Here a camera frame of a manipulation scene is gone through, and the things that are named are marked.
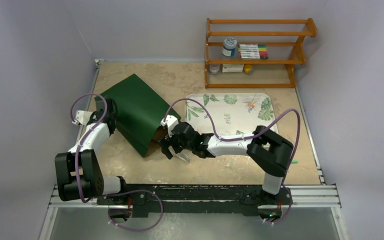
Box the metal tongs white grips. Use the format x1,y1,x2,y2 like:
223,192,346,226
171,151,191,164

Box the green paper bag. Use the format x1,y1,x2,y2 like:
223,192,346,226
100,74,170,157

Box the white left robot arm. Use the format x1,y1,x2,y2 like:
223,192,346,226
54,97,129,205

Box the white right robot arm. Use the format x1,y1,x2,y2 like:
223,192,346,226
159,121,295,204

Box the leaf pattern serving tray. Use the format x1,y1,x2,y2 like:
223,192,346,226
184,93,276,136

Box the small grey jar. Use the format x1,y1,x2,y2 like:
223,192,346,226
208,64,221,75

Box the white green small box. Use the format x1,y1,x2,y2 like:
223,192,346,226
221,64,244,73

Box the small yellow object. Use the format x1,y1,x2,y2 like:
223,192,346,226
243,64,254,74

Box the blue jar patterned lid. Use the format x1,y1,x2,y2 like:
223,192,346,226
222,37,238,57

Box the set of coloured markers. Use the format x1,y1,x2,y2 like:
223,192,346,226
238,44,269,60

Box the orange wooden shelf rack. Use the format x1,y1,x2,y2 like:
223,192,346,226
204,18,318,89

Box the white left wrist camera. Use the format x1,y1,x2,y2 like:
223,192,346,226
71,110,93,126

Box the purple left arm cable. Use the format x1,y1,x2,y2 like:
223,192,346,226
70,93,165,233

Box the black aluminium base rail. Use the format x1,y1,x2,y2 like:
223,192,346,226
47,183,342,220

